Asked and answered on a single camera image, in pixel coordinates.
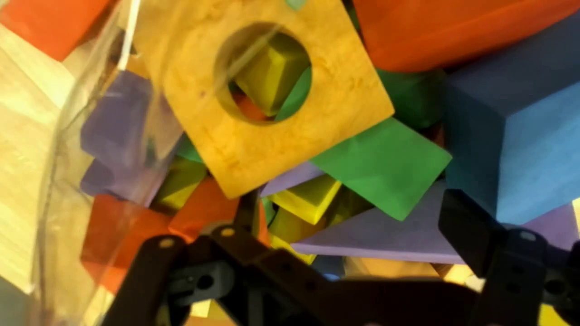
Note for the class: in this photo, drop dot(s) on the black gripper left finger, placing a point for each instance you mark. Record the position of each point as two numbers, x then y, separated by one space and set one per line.
156 271

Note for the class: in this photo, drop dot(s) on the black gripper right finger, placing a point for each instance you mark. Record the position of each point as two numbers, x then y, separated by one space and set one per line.
518 277

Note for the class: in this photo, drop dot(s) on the triangular green foam block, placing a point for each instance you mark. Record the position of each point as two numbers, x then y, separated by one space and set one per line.
386 164

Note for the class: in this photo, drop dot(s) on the yellow foam block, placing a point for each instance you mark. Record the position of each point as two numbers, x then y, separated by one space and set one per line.
272 72
181 183
308 201

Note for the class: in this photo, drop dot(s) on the purple triangular foam block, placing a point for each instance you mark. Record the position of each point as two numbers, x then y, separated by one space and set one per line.
398 235

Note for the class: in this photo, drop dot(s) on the clear bag with blue rim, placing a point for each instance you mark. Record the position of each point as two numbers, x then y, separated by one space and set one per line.
65 181

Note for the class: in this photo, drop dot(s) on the large blue foam block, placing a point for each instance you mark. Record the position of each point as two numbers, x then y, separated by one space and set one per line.
525 132

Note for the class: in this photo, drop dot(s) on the yellow square block with hole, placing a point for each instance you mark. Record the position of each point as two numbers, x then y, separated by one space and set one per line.
344 108

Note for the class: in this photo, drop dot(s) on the large red foam block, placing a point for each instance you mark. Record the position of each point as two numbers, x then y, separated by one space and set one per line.
453 32

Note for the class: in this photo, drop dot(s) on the long red foam block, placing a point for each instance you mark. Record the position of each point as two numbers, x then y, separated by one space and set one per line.
47 20

